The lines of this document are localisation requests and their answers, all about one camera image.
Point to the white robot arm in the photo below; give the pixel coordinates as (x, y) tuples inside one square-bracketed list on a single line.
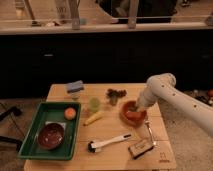
[(163, 86)]

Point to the dark grape bunch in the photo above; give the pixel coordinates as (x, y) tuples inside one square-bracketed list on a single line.
[(114, 95)]

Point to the light green cup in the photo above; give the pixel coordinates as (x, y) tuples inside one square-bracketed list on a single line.
[(94, 105)]

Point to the yellow banana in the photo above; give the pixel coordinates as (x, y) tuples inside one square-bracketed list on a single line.
[(94, 117)]

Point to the blue sponge block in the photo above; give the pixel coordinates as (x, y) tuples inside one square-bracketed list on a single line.
[(74, 86)]

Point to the orange bowl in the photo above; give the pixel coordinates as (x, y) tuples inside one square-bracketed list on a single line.
[(130, 116)]

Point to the orange round fruit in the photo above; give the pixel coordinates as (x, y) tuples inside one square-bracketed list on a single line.
[(70, 113)]

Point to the metal fork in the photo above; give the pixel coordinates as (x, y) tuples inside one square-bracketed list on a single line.
[(150, 133)]

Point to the white cloth in tray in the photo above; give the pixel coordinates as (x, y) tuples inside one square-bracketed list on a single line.
[(55, 125)]

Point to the green plastic tray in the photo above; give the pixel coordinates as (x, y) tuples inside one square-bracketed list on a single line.
[(51, 111)]

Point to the wooden block brush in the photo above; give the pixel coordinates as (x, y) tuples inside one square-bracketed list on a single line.
[(140, 148)]

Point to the dark red bowl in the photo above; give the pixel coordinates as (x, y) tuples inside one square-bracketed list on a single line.
[(49, 139)]

